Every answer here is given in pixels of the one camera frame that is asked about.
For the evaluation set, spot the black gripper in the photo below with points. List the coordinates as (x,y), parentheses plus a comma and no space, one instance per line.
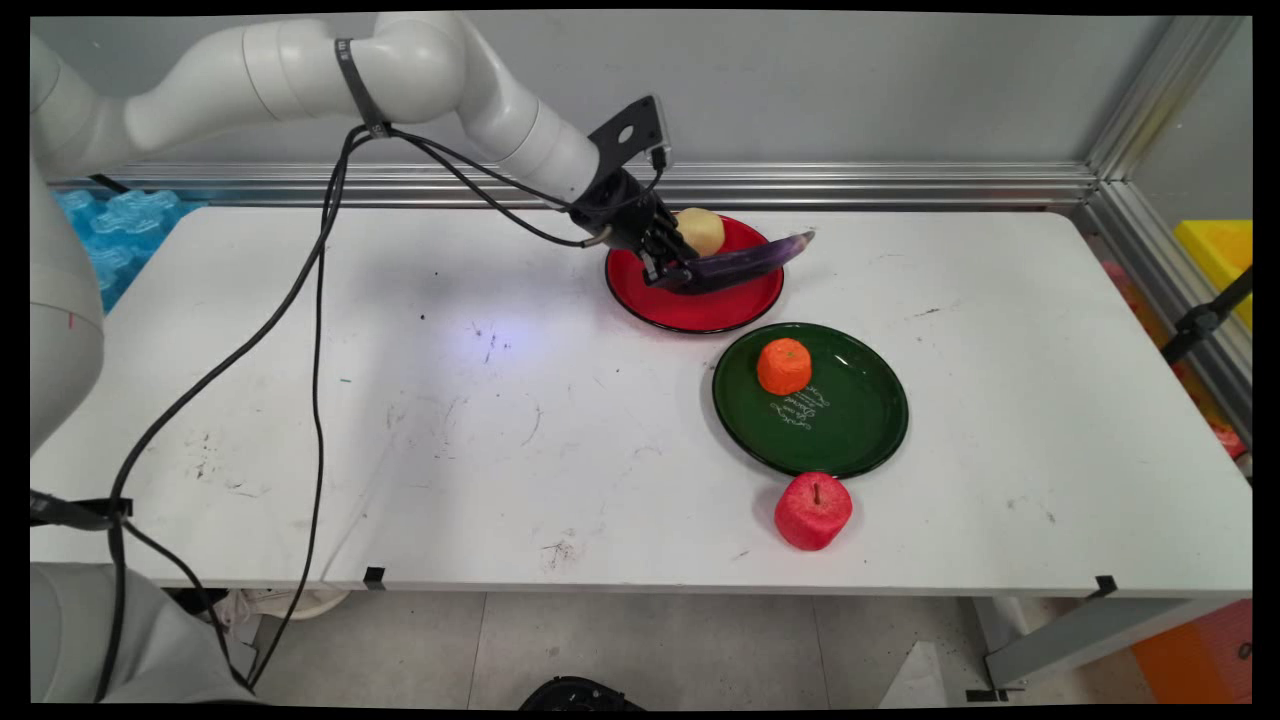
(625,215)

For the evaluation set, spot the purple toy eggplant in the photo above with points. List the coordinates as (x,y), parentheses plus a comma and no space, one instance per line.
(745,262)

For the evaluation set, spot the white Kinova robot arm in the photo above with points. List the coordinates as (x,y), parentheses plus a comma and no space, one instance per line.
(280,70)

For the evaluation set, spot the yellow potato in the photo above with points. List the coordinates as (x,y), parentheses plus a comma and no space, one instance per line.
(705,230)

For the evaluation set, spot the red plate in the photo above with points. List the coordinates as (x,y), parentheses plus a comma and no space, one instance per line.
(700,312)

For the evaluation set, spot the orange toy fruit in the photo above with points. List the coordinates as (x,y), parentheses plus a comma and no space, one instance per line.
(783,365)

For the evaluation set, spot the dark green plate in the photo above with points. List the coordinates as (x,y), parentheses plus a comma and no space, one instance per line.
(850,430)

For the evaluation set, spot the red toy apple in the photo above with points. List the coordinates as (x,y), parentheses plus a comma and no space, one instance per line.
(812,512)

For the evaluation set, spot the black tape marker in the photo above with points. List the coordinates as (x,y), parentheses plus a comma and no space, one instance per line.
(374,577)
(1104,586)

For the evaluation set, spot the black round object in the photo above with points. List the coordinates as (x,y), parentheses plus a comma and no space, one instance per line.
(580,693)

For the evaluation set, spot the white shoe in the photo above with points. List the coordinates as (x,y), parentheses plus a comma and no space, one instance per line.
(300,602)

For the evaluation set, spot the black stand pole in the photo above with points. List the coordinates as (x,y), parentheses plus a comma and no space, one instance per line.
(1200,322)

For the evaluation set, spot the yellow box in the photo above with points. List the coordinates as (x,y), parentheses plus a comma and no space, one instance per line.
(1220,255)

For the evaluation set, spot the blue foam mat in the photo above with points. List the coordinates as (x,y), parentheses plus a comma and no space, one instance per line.
(120,230)

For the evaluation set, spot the grey table leg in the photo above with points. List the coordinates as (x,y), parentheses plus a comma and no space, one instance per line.
(1080,640)

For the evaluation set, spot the orange box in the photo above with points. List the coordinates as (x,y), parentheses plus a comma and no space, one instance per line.
(1200,655)

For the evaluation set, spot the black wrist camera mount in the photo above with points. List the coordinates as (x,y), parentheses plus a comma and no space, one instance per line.
(630,130)

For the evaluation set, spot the horizontal aluminium frame rail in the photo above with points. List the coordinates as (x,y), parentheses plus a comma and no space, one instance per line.
(850,185)

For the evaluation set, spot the side aluminium frame rail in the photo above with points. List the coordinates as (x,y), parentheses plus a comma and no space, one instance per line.
(1170,290)

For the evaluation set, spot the upright aluminium frame post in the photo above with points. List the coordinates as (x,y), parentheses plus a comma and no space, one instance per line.
(1165,95)

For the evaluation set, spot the red item behind rail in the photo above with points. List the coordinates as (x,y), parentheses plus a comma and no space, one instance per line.
(1228,440)

